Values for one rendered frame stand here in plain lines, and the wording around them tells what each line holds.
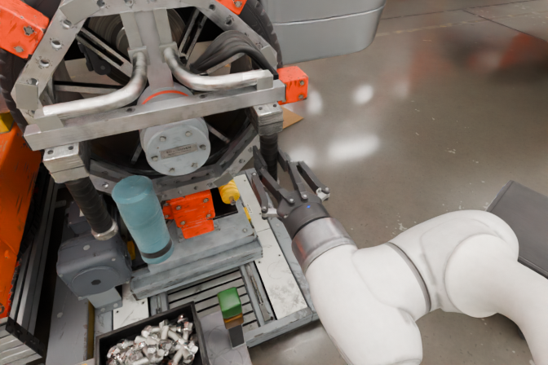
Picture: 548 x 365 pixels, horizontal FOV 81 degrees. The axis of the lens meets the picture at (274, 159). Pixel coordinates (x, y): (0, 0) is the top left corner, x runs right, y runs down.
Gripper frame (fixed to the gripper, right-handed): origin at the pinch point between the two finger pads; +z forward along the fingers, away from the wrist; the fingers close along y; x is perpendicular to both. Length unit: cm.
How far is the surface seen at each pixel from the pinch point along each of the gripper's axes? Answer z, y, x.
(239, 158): 20.7, -1.5, -16.3
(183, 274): 23, -26, -67
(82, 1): 20.5, -26.3, 27.6
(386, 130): 88, 118, -84
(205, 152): 6.2, -12.1, 0.2
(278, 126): -1.2, 1.4, 8.2
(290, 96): 20.7, 13.9, 0.3
